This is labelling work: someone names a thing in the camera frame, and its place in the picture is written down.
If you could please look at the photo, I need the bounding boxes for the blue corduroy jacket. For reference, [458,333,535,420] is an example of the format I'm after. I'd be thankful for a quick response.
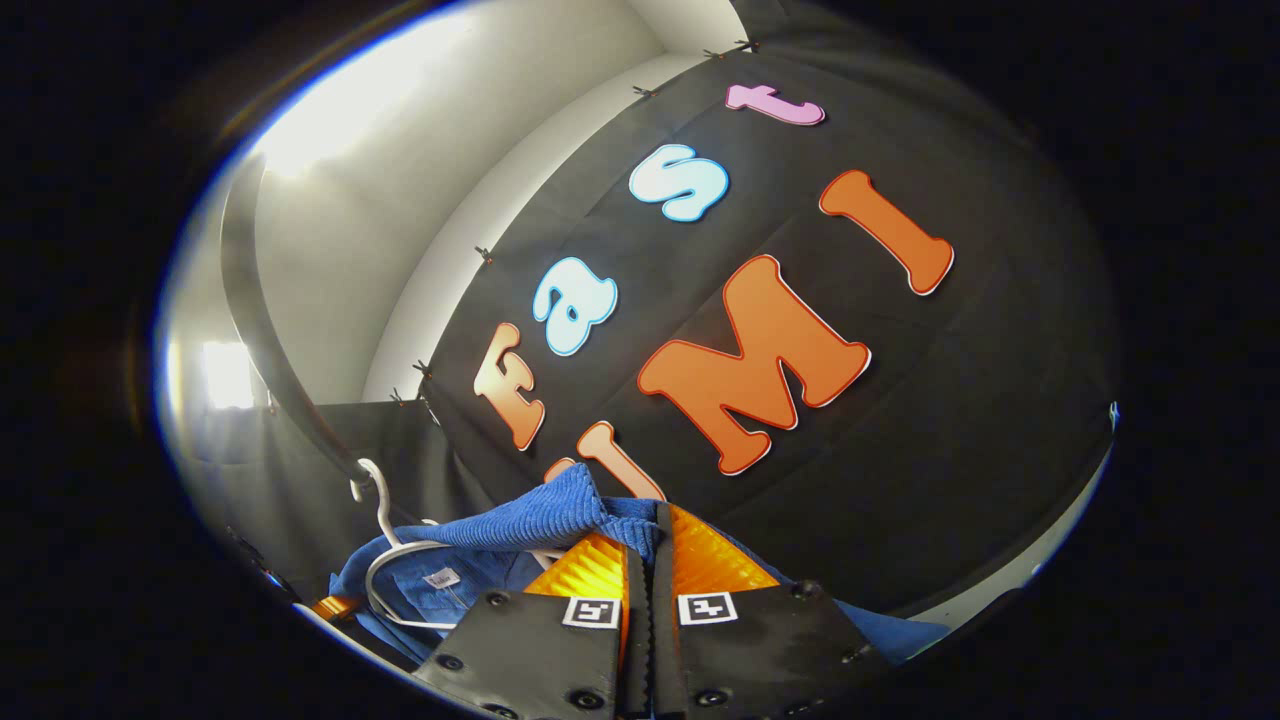
[330,462,951,669]

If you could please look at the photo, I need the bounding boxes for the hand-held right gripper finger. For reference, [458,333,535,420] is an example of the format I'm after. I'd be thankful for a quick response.
[415,530,652,720]
[650,503,891,720]

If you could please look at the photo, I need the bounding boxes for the black clothes rack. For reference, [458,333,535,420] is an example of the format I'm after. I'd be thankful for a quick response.
[220,150,423,527]

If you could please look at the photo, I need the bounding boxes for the large white clothes hanger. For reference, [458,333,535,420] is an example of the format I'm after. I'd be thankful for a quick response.
[350,458,567,631]

